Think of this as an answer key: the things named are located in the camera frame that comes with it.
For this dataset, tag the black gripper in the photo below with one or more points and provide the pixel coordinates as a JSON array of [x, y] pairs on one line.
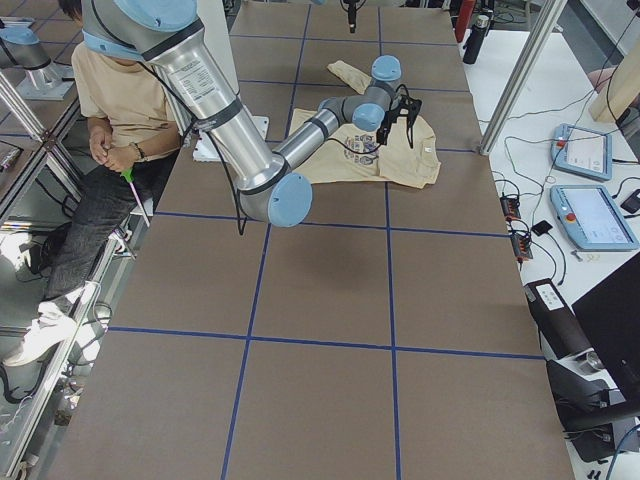
[[387, 121], [351, 11]]

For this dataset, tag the beige printed t-shirt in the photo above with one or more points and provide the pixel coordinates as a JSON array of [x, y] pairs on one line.
[[353, 155]]

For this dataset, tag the black water bottle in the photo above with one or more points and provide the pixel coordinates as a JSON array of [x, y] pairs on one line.
[[475, 39]]

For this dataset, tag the upper blue teach pendant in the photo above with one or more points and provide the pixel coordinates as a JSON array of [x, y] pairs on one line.
[[582, 151]]

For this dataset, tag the blue teach pendant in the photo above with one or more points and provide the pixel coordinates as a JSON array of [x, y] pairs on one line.
[[591, 219], [582, 151]]

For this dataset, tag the lower blue teach pendant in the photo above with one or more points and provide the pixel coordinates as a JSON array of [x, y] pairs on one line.
[[591, 219]]

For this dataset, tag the seated person beige shirt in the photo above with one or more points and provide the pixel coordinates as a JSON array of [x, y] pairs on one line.
[[130, 125]]

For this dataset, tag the brown cardboard roll box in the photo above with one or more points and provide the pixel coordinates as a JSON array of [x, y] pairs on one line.
[[555, 320]]

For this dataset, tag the black monitor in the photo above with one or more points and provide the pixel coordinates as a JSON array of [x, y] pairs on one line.
[[608, 314]]

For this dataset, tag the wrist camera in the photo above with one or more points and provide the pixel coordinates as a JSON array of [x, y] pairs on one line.
[[409, 107]]

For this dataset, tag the aluminium frame post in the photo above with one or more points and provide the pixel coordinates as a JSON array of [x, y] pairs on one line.
[[533, 46]]

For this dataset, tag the green handled tool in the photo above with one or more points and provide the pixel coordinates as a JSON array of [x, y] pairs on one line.
[[128, 177]]

